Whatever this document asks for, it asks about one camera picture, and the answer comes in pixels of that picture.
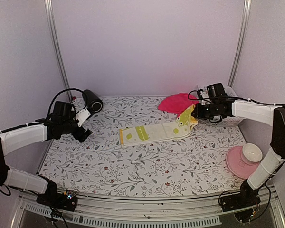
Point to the aluminium frame post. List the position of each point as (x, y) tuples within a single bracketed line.
[(55, 41), (241, 40)]

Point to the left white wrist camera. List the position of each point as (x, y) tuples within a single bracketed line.
[(82, 116)]

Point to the front aluminium rail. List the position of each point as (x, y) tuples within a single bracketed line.
[(97, 211)]

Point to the black cylindrical bottle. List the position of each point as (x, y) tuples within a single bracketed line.
[(92, 102)]

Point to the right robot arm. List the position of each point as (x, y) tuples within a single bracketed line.
[(259, 133)]

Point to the pink plate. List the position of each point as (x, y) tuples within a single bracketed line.
[(237, 165)]

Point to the right aluminium frame post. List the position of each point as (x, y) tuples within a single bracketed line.
[(241, 40)]

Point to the green yellow patterned towel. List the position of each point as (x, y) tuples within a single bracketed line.
[(177, 129)]

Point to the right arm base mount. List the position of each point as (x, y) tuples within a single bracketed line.
[(230, 202)]

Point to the floral tablecloth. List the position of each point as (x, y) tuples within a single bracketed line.
[(192, 166)]

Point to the left aluminium frame post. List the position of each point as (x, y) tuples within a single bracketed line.
[(55, 41)]

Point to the white bowl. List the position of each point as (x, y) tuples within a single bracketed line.
[(252, 153)]

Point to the white plastic basket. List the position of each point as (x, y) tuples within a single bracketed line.
[(229, 121)]

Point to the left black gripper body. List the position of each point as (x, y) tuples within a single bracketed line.
[(68, 127)]

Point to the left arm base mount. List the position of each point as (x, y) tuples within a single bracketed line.
[(56, 200)]

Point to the pink towel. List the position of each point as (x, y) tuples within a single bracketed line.
[(177, 104)]

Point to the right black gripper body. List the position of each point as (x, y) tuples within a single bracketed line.
[(206, 113)]

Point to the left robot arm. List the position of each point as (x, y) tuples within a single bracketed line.
[(24, 138)]

